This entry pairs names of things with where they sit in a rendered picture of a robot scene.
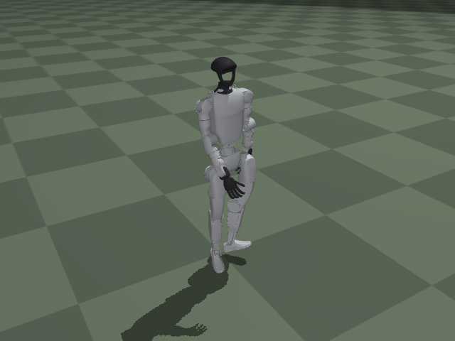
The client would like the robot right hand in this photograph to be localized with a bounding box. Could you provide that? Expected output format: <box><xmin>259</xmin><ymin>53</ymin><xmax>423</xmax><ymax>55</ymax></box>
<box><xmin>220</xmin><ymin>166</ymin><xmax>245</xmax><ymax>199</ymax></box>

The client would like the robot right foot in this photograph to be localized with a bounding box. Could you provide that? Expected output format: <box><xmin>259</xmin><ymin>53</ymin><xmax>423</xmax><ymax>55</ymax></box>
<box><xmin>210</xmin><ymin>248</ymin><xmax>225</xmax><ymax>273</ymax></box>

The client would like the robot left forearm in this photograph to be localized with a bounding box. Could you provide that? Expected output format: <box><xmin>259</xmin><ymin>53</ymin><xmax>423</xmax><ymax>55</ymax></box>
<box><xmin>242</xmin><ymin>128</ymin><xmax>255</xmax><ymax>153</ymax></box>

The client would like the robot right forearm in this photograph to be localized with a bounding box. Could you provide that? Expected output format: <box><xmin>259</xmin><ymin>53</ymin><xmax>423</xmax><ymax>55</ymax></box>
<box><xmin>203</xmin><ymin>136</ymin><xmax>226</xmax><ymax>178</ymax></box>

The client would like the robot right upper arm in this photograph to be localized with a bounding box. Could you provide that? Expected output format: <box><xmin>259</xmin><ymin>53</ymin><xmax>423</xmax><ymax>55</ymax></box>
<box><xmin>195</xmin><ymin>97</ymin><xmax>218</xmax><ymax>146</ymax></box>

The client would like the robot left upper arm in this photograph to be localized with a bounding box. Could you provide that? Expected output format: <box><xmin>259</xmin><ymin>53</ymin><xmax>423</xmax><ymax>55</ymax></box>
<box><xmin>239</xmin><ymin>88</ymin><xmax>256</xmax><ymax>131</ymax></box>

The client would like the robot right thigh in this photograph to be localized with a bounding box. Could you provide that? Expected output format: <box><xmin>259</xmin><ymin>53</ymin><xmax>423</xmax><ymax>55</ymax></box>
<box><xmin>204</xmin><ymin>165</ymin><xmax>226</xmax><ymax>222</ymax></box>

